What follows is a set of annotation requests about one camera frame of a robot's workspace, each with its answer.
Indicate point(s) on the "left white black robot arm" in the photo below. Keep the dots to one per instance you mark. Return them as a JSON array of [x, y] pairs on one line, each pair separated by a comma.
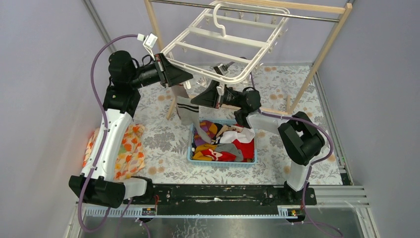
[[97, 184]]

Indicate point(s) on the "orange floral cloth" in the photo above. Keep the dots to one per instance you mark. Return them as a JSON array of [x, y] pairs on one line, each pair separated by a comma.
[[130, 158]]

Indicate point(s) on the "blue plastic sock basket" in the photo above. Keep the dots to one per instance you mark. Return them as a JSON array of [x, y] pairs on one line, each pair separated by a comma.
[[246, 153]]

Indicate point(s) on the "floral patterned table mat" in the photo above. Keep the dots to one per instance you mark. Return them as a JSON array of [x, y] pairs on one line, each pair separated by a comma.
[[165, 142]]

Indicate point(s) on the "red white patterned sock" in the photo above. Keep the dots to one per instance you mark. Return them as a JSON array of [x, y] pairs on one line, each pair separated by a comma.
[[218, 156]]

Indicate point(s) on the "white plastic clip hanger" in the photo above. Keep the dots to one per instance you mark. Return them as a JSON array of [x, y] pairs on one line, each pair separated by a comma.
[[226, 42]]

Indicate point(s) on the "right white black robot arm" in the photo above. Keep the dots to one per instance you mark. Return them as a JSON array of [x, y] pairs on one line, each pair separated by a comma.
[[301, 138]]

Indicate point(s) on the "wooden drying rack frame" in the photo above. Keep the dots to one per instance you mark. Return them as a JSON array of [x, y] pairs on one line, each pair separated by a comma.
[[304, 9]]

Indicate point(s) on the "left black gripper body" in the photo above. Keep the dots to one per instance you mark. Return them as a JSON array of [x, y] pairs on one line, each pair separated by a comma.
[[163, 70]]

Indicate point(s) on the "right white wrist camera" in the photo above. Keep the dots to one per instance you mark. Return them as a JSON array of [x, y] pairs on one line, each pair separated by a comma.
[[222, 69]]

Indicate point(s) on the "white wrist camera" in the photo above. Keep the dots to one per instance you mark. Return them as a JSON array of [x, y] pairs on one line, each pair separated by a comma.
[[222, 69], [148, 42]]

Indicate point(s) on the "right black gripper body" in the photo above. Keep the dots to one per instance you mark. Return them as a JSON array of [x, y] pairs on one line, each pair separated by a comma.
[[218, 95]]

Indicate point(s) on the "metal hanging rod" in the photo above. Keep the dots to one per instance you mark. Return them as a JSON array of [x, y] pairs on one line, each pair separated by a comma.
[[258, 11]]

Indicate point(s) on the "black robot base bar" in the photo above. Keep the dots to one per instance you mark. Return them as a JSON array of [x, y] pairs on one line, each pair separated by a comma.
[[210, 199]]

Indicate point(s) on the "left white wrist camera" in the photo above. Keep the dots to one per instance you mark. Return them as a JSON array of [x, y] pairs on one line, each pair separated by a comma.
[[148, 42]]

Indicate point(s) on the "purple orange striped sock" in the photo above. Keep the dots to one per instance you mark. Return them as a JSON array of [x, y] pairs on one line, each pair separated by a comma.
[[209, 128]]

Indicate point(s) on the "grey striped cuff sock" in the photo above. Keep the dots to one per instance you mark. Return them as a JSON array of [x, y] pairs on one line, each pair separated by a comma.
[[189, 114]]

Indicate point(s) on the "grey sock with red stripes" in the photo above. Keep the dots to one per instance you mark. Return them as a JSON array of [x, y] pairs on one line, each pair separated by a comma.
[[182, 92]]

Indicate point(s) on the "santa pattern white sock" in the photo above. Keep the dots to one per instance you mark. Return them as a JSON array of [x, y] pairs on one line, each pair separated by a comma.
[[246, 135]]

